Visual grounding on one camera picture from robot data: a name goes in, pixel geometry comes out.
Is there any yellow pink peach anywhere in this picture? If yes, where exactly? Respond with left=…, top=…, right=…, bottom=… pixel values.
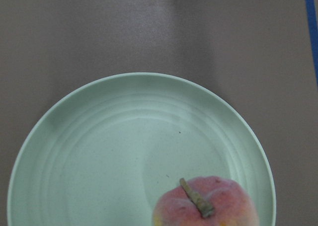
left=153, top=176, right=260, bottom=226

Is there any green plate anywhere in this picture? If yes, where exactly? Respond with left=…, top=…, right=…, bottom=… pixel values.
left=7, top=73, right=276, bottom=226

